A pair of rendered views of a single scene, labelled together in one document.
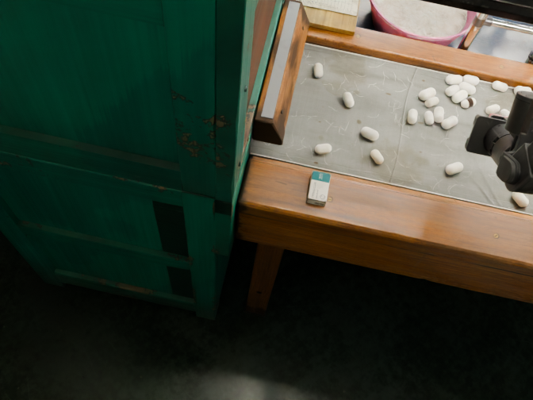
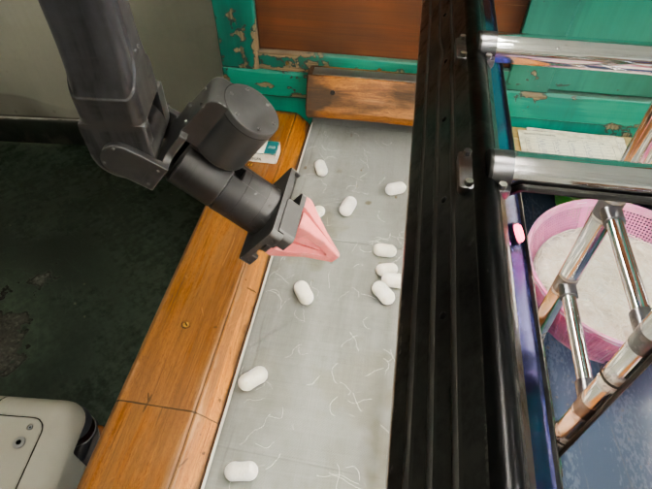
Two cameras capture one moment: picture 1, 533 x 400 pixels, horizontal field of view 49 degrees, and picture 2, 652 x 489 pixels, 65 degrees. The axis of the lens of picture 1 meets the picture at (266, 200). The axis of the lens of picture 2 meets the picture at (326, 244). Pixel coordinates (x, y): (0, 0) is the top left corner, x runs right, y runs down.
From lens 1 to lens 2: 1.12 m
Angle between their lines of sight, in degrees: 50
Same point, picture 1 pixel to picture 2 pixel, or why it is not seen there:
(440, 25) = (588, 309)
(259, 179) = not seen: hidden behind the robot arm
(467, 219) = (214, 291)
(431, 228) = (206, 250)
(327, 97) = (398, 176)
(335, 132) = (347, 182)
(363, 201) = not seen: hidden behind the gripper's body
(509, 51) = (615, 465)
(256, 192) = not seen: hidden behind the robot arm
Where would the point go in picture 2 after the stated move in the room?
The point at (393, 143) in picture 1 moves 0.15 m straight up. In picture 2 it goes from (341, 235) to (343, 155)
